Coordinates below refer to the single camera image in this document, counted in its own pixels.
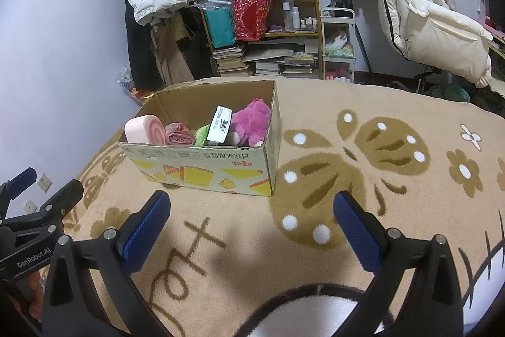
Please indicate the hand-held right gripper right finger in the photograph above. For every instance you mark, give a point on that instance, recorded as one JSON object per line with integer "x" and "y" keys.
{"x": 355, "y": 230}

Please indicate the row of small bottles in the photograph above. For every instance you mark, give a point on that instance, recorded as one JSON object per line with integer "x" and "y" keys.
{"x": 308, "y": 24}

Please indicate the red patterned bag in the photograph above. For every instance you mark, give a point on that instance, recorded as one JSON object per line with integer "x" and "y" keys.
{"x": 250, "y": 15}

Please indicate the white wall socket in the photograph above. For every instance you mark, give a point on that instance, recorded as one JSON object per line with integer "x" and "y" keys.
{"x": 44, "y": 182}
{"x": 30, "y": 206}

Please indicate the dark hanging clothes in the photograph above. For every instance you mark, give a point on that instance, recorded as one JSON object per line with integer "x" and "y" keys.
{"x": 140, "y": 45}

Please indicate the plastic bag of snacks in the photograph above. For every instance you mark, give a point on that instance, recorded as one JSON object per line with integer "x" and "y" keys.
{"x": 132, "y": 84}

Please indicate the beige hanging coat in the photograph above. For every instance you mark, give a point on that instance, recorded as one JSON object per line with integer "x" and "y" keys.
{"x": 171, "y": 52}

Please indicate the green basin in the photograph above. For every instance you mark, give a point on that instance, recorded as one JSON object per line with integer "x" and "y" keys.
{"x": 449, "y": 93}

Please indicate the pink cloth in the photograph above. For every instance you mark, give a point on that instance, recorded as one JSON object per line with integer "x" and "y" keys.
{"x": 179, "y": 133}

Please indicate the green packet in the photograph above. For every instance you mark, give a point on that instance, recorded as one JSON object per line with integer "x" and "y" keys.
{"x": 202, "y": 135}

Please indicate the teal bag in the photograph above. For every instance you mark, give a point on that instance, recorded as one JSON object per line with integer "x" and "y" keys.
{"x": 219, "y": 23}

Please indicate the printed cardboard box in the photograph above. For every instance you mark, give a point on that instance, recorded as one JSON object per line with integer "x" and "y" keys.
{"x": 197, "y": 171}

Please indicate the white trolley cart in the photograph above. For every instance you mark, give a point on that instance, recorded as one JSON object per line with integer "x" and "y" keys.
{"x": 337, "y": 45}

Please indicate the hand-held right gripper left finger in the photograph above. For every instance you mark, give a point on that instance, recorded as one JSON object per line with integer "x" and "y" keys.
{"x": 146, "y": 230}

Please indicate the tall white bottle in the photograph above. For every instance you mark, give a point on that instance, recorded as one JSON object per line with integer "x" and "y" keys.
{"x": 287, "y": 15}

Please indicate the tissue pack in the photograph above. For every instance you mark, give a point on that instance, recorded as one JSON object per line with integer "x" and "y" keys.
{"x": 219, "y": 123}

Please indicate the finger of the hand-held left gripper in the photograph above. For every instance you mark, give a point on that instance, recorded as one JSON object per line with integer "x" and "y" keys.
{"x": 21, "y": 181}
{"x": 65, "y": 199}

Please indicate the beige butterfly print blanket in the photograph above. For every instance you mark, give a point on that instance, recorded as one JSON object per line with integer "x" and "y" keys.
{"x": 394, "y": 104}

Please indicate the pink plush toy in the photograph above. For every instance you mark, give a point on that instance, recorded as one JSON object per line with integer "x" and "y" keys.
{"x": 250, "y": 120}

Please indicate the cream puffer coat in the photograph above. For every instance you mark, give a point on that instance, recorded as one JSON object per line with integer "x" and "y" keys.
{"x": 426, "y": 13}

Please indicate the stack of books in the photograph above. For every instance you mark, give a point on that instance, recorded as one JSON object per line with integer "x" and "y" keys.
{"x": 268, "y": 62}

